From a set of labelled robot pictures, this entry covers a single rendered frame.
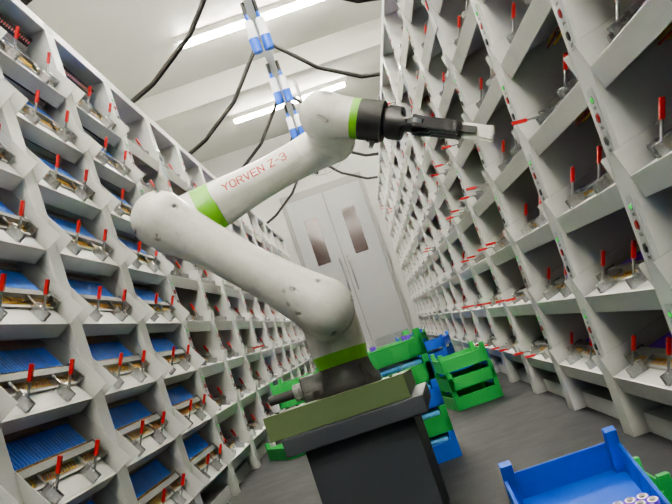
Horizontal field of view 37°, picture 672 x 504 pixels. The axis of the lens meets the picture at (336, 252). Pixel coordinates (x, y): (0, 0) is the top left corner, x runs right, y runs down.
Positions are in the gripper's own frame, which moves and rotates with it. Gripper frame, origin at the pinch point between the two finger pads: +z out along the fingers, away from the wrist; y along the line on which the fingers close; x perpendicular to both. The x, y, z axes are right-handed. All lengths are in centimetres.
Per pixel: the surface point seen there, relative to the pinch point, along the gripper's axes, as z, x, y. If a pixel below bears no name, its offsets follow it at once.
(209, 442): -95, -103, -152
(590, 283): 29, -28, -31
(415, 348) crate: -15, -52, -81
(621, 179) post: 28.8, -11.5, 34.0
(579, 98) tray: 19.8, 4.1, 24.9
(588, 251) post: 28.0, -20.1, -31.0
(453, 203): -24, 9, -236
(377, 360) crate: -26, -57, -78
